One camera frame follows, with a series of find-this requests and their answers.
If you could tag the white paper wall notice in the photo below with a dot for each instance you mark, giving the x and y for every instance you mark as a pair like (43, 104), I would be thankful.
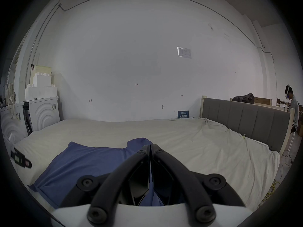
(184, 52)

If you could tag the bed with beige sheet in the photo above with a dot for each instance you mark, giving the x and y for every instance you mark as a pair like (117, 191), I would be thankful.
(189, 145)

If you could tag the blue sign card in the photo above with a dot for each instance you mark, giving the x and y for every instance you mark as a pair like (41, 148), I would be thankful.
(183, 114)

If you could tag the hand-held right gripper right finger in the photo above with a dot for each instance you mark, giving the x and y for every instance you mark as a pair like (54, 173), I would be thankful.
(180, 176)

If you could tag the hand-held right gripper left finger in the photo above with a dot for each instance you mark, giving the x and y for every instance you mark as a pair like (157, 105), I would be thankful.
(111, 188)

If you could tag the grey padded headboard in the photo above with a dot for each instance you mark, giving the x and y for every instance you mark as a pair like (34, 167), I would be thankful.
(246, 117)

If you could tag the brown carton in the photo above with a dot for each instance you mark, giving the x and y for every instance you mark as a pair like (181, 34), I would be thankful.
(262, 101)

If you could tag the black bag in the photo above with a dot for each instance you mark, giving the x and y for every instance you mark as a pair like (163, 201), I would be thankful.
(243, 98)

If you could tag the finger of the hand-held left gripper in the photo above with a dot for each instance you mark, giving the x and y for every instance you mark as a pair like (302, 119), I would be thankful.
(21, 159)

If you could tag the white foam packing blocks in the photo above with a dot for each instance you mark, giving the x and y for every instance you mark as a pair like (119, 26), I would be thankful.
(41, 86)

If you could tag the dark blue shirt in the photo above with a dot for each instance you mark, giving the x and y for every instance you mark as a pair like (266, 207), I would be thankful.
(82, 159)

